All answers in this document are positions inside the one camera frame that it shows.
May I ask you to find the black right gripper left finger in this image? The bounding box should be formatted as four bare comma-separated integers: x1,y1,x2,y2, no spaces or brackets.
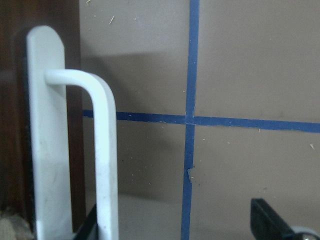
73,204,98,240

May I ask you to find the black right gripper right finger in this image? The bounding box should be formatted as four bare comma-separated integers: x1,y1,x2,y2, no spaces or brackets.
250,197,320,240

